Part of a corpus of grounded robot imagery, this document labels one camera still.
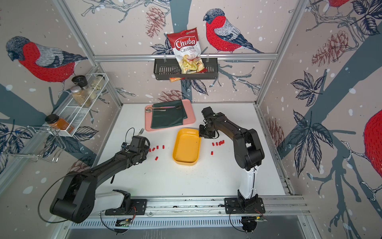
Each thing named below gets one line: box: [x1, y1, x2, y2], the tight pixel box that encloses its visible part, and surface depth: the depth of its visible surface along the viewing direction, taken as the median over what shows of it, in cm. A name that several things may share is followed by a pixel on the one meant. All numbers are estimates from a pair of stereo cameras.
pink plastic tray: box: [145, 99, 196, 132], surface depth 116 cm
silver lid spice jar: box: [70, 85, 93, 108], surface depth 74 cm
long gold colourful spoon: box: [145, 105, 176, 111], surface depth 121 cm
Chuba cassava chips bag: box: [166, 27, 208, 83], surface depth 86 cm
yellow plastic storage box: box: [172, 127, 202, 166], surface depth 95 cm
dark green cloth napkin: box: [150, 99, 188, 129], surface depth 116 cm
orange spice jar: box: [44, 114, 75, 134], surface depth 62 cm
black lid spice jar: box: [71, 75, 89, 89], surface depth 75 cm
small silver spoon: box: [145, 109, 167, 113], surface depth 120 cm
